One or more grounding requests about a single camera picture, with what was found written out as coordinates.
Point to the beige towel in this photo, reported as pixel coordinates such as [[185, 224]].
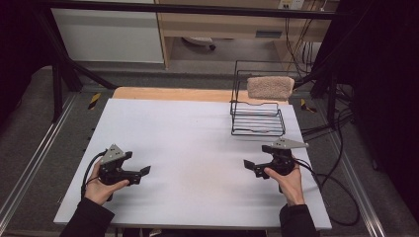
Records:
[[270, 88]]

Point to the office chair base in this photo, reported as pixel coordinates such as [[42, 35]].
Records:
[[199, 41]]

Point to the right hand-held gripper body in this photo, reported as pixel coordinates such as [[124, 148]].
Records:
[[281, 161]]

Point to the aluminium floor rail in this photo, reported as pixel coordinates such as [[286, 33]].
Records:
[[36, 154], [357, 184]]

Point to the light wooden desk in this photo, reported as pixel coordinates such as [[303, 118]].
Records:
[[224, 28]]

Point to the white wall socket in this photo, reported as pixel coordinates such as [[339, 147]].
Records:
[[291, 4]]

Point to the black metal stand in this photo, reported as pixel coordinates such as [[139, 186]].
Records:
[[331, 92], [59, 82]]

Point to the person's right hand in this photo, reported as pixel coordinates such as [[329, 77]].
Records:
[[290, 186]]

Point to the black metal frame bar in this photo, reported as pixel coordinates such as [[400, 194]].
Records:
[[197, 9]]

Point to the person's left hand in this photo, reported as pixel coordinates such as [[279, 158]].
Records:
[[99, 189]]

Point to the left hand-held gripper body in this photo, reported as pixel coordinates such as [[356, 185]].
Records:
[[113, 169]]

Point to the white board sheet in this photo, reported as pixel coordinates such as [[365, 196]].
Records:
[[191, 148]]

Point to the yellow black tape strip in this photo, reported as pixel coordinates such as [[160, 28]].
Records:
[[307, 106], [94, 101]]

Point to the white cabinet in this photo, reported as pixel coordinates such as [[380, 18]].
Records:
[[108, 36]]

